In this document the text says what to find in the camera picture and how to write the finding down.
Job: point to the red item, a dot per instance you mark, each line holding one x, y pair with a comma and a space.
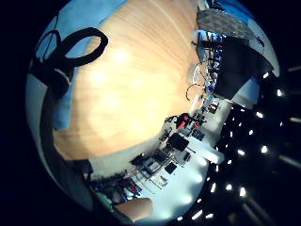
183, 121

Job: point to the row of blue white items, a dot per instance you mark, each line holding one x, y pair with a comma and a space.
213, 59

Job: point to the grey woven cloth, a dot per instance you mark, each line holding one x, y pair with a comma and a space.
219, 22

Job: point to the dark chair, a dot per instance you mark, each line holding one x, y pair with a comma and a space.
84, 166

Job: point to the small black monitor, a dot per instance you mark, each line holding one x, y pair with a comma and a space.
170, 167

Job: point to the large black chair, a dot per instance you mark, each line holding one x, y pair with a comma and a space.
240, 69

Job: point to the green item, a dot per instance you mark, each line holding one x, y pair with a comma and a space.
105, 201

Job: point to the group of ceiling lamps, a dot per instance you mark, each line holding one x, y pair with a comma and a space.
264, 149

